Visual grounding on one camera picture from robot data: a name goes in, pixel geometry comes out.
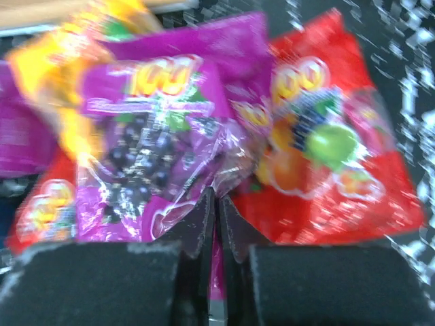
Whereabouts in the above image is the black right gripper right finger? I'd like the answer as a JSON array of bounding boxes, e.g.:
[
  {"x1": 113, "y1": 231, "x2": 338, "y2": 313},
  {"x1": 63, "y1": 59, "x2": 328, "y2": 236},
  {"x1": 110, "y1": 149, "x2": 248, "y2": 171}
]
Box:
[{"x1": 219, "y1": 197, "x2": 434, "y2": 325}]

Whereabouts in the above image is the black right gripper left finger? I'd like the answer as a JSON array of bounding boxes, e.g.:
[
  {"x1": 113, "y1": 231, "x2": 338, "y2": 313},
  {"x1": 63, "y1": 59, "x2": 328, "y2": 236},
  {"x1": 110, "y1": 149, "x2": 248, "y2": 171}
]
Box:
[{"x1": 1, "y1": 189, "x2": 215, "y2": 325}]

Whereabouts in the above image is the purple grape candy bag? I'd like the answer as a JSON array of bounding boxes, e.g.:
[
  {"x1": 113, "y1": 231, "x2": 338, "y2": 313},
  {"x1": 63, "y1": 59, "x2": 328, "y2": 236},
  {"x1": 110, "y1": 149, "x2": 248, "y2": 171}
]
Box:
[{"x1": 76, "y1": 12, "x2": 273, "y2": 242}]

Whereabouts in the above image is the yellow orange candy bag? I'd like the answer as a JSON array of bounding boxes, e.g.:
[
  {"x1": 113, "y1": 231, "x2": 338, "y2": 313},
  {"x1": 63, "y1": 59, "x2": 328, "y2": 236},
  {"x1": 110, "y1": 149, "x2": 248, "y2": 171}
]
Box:
[{"x1": 6, "y1": 1, "x2": 163, "y2": 160}]

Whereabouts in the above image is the red candy bag right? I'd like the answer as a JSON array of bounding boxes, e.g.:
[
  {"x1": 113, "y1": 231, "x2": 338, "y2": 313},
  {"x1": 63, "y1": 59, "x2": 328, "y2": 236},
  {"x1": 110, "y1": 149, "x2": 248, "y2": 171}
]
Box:
[{"x1": 231, "y1": 9, "x2": 425, "y2": 245}]

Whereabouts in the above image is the red candy bag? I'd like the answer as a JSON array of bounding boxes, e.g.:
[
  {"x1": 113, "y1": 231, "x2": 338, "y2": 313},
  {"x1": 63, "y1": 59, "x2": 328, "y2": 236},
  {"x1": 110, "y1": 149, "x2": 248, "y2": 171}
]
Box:
[
  {"x1": 231, "y1": 9, "x2": 425, "y2": 245},
  {"x1": 5, "y1": 149, "x2": 76, "y2": 254}
]

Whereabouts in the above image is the red candy bag left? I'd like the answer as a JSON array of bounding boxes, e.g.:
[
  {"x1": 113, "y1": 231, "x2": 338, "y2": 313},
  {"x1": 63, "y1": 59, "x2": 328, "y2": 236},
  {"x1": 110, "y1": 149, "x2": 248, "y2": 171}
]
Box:
[{"x1": 5, "y1": 149, "x2": 76, "y2": 254}]

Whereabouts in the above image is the white wire wooden shelf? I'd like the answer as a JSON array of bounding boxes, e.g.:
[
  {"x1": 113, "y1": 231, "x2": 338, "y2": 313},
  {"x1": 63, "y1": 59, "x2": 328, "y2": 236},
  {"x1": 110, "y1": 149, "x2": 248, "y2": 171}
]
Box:
[{"x1": 0, "y1": 0, "x2": 211, "y2": 37}]

